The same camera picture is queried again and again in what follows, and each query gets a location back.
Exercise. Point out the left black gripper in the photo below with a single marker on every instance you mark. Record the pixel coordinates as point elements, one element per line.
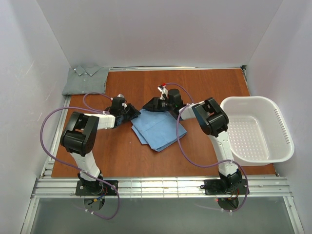
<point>128,113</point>

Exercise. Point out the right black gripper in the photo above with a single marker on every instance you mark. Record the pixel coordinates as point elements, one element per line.
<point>157,104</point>

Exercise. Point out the light blue long sleeve shirt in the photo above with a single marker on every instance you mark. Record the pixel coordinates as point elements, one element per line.
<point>159,130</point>

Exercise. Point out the grey long sleeve shirt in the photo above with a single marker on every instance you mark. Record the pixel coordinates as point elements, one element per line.
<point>82,80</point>

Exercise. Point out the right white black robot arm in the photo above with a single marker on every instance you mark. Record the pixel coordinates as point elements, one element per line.
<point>213,121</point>

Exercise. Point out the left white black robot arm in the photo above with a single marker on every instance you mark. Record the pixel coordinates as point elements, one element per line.
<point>79,135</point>

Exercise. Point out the white plastic laundry basket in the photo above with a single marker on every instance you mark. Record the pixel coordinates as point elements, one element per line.
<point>257,131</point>

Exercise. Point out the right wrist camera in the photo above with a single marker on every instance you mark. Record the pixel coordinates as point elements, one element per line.
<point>163,91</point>

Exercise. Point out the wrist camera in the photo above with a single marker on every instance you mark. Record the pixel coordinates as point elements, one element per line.
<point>119,102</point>
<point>163,91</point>

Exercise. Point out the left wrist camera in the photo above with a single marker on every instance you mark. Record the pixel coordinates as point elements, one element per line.
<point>119,102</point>

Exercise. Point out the aluminium back frame rail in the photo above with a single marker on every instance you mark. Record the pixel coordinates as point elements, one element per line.
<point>166,68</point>

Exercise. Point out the aluminium frame rail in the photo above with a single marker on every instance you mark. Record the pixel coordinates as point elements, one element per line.
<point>51,135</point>
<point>244,73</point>
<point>166,68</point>
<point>160,187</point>

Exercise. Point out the aluminium front frame rail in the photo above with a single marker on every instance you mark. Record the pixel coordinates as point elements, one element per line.
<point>160,187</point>

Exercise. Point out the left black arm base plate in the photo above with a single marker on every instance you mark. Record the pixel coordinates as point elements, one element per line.
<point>93,188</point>

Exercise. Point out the aluminium right frame rail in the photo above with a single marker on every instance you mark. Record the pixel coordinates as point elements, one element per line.
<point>244,73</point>

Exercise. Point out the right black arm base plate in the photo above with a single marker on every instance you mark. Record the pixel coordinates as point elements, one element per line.
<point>219,187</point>

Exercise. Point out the aluminium left frame rail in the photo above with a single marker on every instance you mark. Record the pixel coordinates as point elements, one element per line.
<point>51,135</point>

